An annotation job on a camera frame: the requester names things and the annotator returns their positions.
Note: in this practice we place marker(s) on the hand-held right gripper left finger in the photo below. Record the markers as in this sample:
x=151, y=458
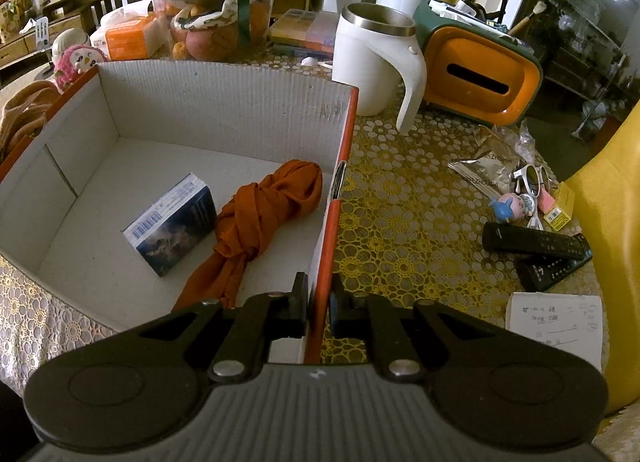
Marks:
x=297, y=309

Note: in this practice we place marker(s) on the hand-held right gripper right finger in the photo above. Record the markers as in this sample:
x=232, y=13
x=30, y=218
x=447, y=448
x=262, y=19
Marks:
x=340, y=314

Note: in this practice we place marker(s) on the orange white cardboard box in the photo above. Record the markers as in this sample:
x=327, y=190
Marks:
x=200, y=106

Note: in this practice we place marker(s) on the pink plush toy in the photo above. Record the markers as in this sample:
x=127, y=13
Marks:
x=80, y=64

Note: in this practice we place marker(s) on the pink beige handbag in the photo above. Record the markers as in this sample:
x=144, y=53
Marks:
x=25, y=106

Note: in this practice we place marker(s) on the orange knotted scarf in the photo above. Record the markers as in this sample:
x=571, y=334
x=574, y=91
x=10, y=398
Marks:
x=270, y=202

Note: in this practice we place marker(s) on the blue white tube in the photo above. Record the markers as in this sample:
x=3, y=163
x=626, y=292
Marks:
x=170, y=232

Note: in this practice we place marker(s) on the clear plastic wrapper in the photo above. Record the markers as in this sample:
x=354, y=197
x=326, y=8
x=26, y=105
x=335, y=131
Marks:
x=480, y=174
x=527, y=136

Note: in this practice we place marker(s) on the pink blue figurine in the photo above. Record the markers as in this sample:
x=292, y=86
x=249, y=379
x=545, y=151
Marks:
x=507, y=207

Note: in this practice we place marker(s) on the black remote control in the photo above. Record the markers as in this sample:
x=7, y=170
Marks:
x=530, y=241
x=540, y=274

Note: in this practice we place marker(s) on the white notepad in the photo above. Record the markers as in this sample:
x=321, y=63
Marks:
x=550, y=337

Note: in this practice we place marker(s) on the white sunglasses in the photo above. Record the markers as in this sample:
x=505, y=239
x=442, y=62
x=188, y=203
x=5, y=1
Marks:
x=531, y=181

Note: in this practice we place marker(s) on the small pink box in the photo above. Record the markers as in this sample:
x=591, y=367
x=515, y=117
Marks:
x=546, y=203

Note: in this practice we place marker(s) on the small yellow box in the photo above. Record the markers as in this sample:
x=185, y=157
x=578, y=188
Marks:
x=562, y=207

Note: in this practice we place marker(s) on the white spoon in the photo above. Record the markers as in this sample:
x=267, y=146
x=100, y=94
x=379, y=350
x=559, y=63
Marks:
x=310, y=61

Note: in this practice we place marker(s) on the clear plastic storage case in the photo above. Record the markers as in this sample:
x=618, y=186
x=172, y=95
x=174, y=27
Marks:
x=305, y=26

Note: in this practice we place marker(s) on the yellow chair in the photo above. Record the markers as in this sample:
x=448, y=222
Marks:
x=615, y=242

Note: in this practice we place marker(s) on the orange green tissue organizer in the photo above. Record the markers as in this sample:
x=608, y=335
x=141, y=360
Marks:
x=450, y=51

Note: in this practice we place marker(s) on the plastic bag of fruit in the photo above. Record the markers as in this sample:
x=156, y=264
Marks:
x=210, y=31

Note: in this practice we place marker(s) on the orange tissue pack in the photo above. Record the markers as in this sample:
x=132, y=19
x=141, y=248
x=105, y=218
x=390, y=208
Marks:
x=125, y=39

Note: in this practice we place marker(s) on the white round jar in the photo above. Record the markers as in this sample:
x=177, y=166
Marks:
x=70, y=39

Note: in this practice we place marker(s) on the wooden chair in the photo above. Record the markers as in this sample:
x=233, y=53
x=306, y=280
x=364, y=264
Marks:
x=100, y=4

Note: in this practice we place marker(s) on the white spatula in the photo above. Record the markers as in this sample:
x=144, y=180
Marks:
x=41, y=31

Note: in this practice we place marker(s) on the dark glass cabinet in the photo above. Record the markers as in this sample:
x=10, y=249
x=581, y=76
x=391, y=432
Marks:
x=580, y=16

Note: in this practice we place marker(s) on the wooden sideboard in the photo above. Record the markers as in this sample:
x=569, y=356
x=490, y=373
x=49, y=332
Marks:
x=15, y=49

